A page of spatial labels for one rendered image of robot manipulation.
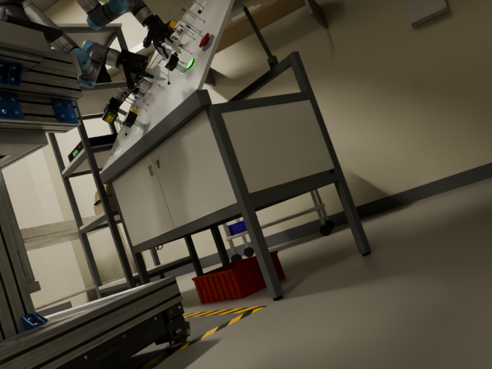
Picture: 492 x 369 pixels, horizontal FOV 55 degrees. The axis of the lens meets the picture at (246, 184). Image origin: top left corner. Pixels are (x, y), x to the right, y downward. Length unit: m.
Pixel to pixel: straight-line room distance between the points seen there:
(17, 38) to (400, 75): 3.66
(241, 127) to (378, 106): 2.84
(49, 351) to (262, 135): 1.17
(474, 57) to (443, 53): 0.26
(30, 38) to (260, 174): 0.95
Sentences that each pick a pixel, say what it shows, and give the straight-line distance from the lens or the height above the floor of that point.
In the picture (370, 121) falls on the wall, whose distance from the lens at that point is 4.65.
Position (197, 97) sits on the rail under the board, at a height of 0.84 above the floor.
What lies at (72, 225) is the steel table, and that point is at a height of 0.87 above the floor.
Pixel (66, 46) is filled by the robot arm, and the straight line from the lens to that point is 2.06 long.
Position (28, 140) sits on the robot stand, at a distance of 1.76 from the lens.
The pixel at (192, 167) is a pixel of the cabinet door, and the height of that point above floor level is 0.62.
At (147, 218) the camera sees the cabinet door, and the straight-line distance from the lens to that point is 2.55.
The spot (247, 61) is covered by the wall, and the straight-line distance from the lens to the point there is 5.10.
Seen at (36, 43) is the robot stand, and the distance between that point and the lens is 1.60.
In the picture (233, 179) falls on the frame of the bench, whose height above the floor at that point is 0.49.
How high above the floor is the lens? 0.31
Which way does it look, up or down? 5 degrees up
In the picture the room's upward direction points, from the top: 19 degrees counter-clockwise
